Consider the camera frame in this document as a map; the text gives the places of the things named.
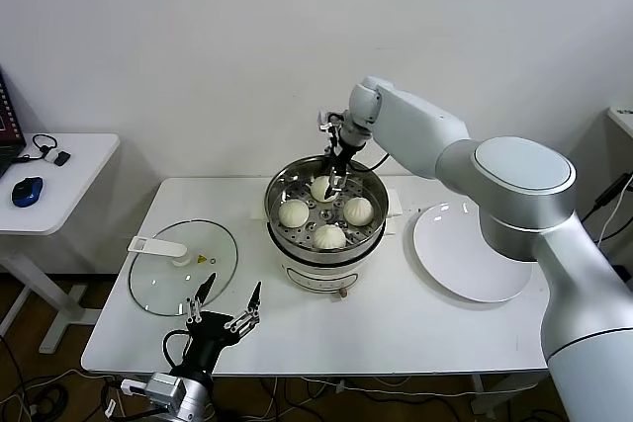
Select white steamed baozi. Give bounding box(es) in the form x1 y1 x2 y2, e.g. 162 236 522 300
342 197 376 226
277 198 312 228
312 223 348 252
310 175 342 204

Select white electric cooker base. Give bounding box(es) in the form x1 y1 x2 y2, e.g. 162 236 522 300
251 187 405 302

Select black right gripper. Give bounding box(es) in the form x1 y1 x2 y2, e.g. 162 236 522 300
320 136 368 199

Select white floor cable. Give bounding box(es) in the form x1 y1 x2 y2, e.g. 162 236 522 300
27 370 130 421

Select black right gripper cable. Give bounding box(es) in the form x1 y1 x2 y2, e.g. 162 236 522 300
363 152 392 174

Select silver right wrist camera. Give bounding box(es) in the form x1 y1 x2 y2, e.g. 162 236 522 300
316 109 350 135

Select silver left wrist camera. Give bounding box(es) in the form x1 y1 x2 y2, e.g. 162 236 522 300
121 371 184 406

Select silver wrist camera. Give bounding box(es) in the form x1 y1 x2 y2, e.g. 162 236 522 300
316 109 350 135
121 371 184 406

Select white hanging cable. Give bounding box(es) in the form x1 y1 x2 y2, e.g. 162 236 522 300
595 184 633 245

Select stainless steel steamer basket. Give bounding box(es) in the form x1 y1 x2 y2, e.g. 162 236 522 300
264 155 390 265

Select black cables under table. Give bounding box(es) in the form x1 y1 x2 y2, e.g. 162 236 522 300
212 377 446 422

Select white round plate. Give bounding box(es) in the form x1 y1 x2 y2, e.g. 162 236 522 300
403 202 534 304

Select small white side table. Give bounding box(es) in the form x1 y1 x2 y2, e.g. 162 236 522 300
0 133 122 355

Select black laptop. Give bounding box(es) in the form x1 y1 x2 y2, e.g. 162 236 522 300
0 63 28 181

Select black cable with white plug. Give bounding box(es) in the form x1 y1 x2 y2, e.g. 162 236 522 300
17 133 63 165

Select blue computer mouse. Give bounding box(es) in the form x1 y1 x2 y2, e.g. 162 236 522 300
11 177 45 209

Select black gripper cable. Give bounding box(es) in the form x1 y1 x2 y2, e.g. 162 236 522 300
162 328 194 369
363 152 392 174

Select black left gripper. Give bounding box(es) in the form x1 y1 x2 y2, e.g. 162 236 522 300
170 271 262 379

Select black floor cable loop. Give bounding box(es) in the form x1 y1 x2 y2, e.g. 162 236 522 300
0 332 70 422

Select large white table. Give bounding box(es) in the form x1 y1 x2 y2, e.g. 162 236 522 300
81 173 609 418

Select glass lid with white handle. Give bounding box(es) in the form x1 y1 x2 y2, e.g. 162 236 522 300
127 217 239 317

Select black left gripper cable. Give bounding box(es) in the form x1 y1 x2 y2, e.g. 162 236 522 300
162 328 194 369

